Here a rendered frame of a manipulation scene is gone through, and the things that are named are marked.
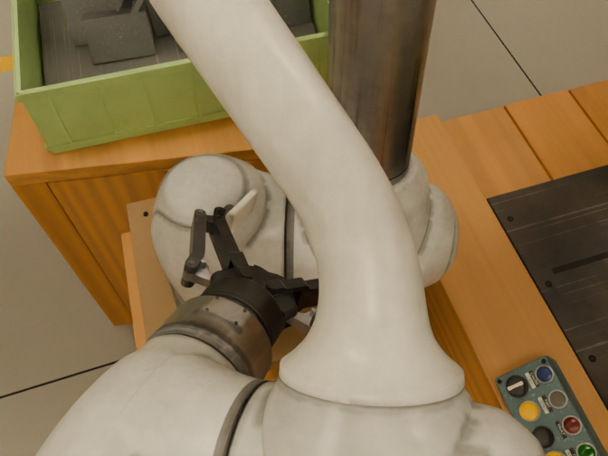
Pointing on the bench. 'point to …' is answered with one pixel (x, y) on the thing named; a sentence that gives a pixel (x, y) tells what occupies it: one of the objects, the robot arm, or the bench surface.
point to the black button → (543, 436)
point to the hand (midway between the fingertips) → (304, 228)
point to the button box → (541, 393)
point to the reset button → (528, 411)
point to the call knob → (516, 385)
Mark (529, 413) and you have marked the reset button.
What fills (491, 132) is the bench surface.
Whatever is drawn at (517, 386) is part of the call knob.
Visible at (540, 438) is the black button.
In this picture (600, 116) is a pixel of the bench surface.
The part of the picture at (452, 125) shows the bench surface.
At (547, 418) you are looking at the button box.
